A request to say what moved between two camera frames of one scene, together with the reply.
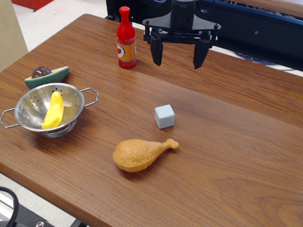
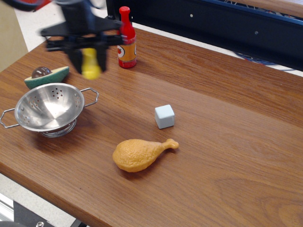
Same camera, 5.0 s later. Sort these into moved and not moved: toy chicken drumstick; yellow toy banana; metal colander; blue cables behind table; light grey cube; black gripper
Moved: black gripper; yellow toy banana
Not moved: blue cables behind table; light grey cube; toy chicken drumstick; metal colander
